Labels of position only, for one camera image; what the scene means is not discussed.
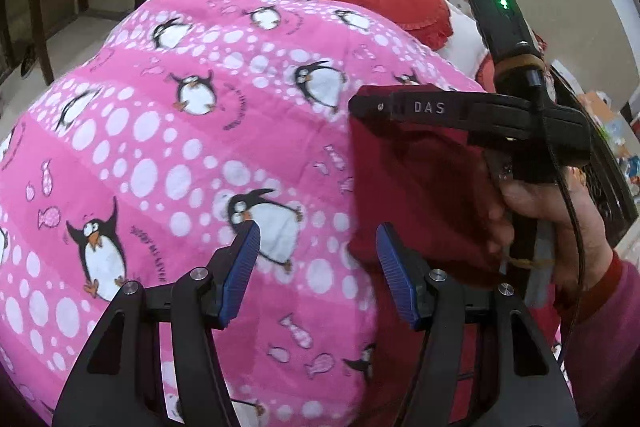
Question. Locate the dark carved wooden cabinet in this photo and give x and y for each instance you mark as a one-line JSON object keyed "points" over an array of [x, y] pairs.
{"points": [[612, 177]]}

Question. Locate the white square pillow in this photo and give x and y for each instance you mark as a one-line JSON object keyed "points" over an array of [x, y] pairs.
{"points": [[465, 48]]}

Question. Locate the pink sleeve forearm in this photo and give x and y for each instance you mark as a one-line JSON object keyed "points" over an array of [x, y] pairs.
{"points": [[602, 361]]}

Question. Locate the pink penguin blanket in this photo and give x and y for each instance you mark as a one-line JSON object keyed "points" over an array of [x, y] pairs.
{"points": [[194, 117]]}

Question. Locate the person's right hand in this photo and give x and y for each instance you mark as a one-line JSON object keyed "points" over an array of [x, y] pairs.
{"points": [[497, 196]]}

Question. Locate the dark red sweater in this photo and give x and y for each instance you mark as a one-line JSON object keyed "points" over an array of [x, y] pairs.
{"points": [[422, 180]]}

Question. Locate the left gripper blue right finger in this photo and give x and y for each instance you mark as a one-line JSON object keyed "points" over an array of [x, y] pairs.
{"points": [[516, 380]]}

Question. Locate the right red heart pillow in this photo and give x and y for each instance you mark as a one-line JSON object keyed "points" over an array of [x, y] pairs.
{"points": [[486, 74]]}

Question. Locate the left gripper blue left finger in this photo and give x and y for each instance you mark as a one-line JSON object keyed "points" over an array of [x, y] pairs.
{"points": [[117, 381]]}

